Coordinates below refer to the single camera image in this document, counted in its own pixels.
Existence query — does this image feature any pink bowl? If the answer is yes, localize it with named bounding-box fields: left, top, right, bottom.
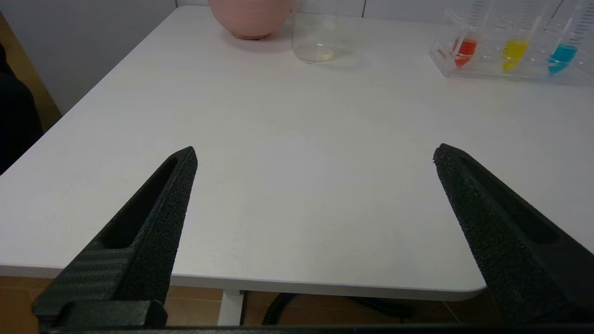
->
left=208, top=0, right=293, bottom=40

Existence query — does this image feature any blue pigment test tube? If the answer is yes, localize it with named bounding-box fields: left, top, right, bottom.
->
left=548, top=0, right=594, bottom=75

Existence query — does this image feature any white table leg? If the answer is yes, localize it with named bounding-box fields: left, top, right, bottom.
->
left=217, top=290, right=245, bottom=326

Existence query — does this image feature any clear glass beaker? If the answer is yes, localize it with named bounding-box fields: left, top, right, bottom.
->
left=291, top=0, right=337, bottom=64

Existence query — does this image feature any clear plastic test tube rack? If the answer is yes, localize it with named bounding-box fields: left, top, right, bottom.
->
left=429, top=9, right=594, bottom=86

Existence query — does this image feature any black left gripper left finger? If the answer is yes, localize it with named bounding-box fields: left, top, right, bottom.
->
left=32, top=146, right=199, bottom=331

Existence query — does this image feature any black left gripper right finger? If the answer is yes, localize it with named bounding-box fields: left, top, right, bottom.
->
left=433, top=143, right=594, bottom=325

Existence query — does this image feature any red pigment test tube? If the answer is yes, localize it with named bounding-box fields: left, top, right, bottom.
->
left=450, top=0, right=492, bottom=68

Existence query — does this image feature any yellow pigment test tube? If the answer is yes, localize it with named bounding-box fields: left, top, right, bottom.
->
left=501, top=0, right=550, bottom=73

